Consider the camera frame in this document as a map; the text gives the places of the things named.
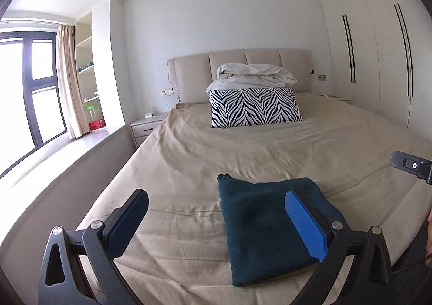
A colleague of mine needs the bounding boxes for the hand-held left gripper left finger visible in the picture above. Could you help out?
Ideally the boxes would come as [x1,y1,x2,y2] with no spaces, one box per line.
[38,188,150,305]

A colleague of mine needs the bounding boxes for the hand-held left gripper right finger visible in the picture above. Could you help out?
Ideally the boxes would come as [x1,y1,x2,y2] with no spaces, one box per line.
[284,189,394,305]

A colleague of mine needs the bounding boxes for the dark teal knit sweater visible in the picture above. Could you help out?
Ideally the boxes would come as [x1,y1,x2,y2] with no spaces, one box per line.
[217,173,345,287]

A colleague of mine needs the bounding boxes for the bed with beige sheet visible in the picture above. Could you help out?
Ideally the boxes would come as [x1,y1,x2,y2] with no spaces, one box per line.
[77,91,432,296]

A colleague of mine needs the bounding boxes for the white window sill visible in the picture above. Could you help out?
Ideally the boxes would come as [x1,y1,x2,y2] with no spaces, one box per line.
[0,126,130,199]

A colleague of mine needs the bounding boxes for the person's dark clothing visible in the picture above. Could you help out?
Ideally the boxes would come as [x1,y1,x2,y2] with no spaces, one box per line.
[391,222,432,305]

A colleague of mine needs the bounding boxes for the zebra striped pillow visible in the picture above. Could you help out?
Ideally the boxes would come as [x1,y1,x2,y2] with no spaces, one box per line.
[207,86,303,129]

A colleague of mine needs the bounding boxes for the beige curtain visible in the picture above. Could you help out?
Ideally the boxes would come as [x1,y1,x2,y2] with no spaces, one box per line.
[56,24,85,140]

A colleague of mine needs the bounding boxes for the beige padded headboard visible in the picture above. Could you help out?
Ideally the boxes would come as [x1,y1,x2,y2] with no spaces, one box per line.
[167,49,313,105]

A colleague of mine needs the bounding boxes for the cream folded duvet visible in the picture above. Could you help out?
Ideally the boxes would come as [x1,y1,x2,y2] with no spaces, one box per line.
[216,63,298,88]

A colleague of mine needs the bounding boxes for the black framed window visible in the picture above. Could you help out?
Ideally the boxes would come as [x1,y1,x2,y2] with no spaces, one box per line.
[0,30,68,179]

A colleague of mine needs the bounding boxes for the white nightstand with dark handle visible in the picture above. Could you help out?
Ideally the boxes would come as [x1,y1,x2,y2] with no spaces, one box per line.
[130,111,169,149]

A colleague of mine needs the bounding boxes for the black cable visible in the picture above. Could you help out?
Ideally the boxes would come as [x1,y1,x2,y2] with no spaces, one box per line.
[391,253,432,274]

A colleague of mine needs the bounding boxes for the white wardrobe with black handles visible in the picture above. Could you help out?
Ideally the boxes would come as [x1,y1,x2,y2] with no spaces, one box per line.
[312,0,427,130]

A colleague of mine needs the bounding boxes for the built-in white wall shelf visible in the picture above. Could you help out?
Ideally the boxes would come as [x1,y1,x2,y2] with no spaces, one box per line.
[74,11,109,132]

